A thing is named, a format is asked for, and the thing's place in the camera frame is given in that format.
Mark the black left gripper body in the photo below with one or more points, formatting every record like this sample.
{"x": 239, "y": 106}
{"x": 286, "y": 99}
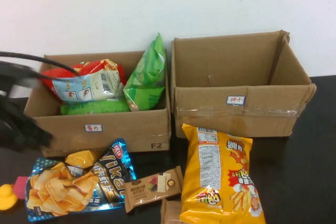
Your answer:
{"x": 18, "y": 129}

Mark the brown cookie packet with picture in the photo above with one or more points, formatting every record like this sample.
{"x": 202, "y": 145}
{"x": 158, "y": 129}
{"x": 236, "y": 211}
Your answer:
{"x": 147, "y": 190}

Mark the small yellow snack packet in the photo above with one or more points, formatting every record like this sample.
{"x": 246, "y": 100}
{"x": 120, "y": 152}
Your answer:
{"x": 81, "y": 158}

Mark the flat green snack bag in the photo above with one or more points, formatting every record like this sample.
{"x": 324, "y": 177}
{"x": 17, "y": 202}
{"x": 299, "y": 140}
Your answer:
{"x": 92, "y": 108}

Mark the red and white snack bag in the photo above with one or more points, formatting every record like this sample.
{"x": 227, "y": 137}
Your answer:
{"x": 86, "y": 87}

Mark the tall green snack bag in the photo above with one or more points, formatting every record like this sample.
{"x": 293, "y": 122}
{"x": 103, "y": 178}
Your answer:
{"x": 147, "y": 77}

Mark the plain brown snack packet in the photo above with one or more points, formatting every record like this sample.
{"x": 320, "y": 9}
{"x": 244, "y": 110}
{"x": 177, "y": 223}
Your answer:
{"x": 170, "y": 213}

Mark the large yellow fries snack bag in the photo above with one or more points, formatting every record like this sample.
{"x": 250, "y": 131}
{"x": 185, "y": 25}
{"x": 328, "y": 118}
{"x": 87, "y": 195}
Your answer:
{"x": 236, "y": 155}

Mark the pink block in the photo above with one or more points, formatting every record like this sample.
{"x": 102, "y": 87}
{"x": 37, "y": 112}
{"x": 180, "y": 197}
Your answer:
{"x": 20, "y": 187}

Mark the yellow rubber duck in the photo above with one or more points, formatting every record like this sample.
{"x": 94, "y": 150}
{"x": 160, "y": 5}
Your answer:
{"x": 6, "y": 197}

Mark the blue potato chips bag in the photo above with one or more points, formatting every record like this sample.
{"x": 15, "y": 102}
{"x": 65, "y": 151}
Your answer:
{"x": 52, "y": 190}

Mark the cardboard box marked F2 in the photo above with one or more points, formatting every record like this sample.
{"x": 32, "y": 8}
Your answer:
{"x": 118, "y": 129}

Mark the cardboard box with clear tape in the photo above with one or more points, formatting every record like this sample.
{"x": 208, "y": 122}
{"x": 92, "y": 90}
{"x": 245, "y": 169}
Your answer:
{"x": 210, "y": 119}

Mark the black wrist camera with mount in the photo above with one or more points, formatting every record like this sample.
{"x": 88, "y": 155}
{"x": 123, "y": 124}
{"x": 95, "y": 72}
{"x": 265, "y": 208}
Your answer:
{"x": 13, "y": 74}

